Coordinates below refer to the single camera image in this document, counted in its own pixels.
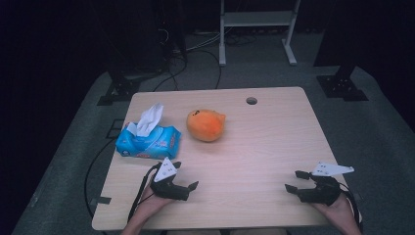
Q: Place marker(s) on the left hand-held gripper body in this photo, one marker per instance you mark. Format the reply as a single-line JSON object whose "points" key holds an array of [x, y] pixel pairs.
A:
{"points": [[164, 173]]}

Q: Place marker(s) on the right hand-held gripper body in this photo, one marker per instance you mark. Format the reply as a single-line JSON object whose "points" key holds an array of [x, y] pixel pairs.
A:
{"points": [[323, 192]]}

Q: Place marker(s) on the blue wet wipe pack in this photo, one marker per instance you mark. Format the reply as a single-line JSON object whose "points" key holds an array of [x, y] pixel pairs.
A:
{"points": [[153, 145]]}

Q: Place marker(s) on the orange plush toy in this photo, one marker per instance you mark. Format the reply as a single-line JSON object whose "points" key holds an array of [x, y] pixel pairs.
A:
{"points": [[205, 125]]}

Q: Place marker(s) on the white wet wipe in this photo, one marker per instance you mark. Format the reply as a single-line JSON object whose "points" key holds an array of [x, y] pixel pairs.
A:
{"points": [[149, 119]]}

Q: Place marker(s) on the person's right hand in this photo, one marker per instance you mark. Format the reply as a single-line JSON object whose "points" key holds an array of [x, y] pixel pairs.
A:
{"points": [[341, 212]]}

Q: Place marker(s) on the person's left hand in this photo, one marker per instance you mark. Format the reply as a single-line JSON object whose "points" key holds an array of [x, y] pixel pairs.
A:
{"points": [[151, 204]]}

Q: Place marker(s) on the black stand base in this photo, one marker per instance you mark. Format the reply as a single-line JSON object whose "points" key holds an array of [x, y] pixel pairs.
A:
{"points": [[122, 89], [341, 86]]}

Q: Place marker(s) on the white metal stand frame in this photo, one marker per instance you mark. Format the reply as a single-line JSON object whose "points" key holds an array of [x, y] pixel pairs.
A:
{"points": [[257, 18]]}

